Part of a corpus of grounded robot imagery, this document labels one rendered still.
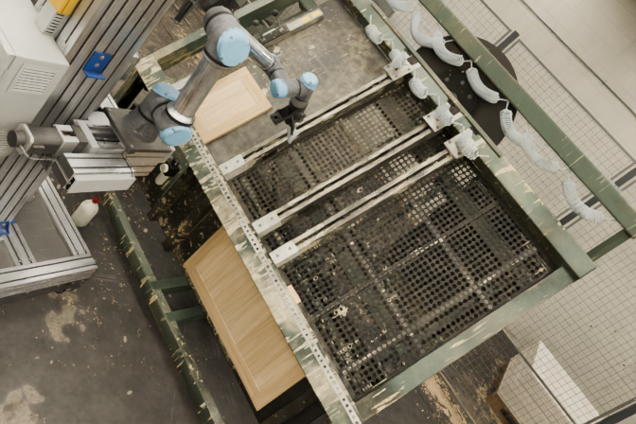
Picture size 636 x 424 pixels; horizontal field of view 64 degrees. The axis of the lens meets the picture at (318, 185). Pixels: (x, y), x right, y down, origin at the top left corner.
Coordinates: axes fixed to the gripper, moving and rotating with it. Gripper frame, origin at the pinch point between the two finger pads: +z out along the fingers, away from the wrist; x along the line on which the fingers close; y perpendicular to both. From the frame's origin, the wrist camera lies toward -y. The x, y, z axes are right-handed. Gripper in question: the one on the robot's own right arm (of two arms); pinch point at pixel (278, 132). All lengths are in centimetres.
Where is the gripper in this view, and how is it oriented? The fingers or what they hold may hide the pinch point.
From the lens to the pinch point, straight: 237.1
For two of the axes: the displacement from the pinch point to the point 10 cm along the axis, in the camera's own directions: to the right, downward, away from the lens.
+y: 7.3, -3.2, 6.0
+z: -3.8, 5.4, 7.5
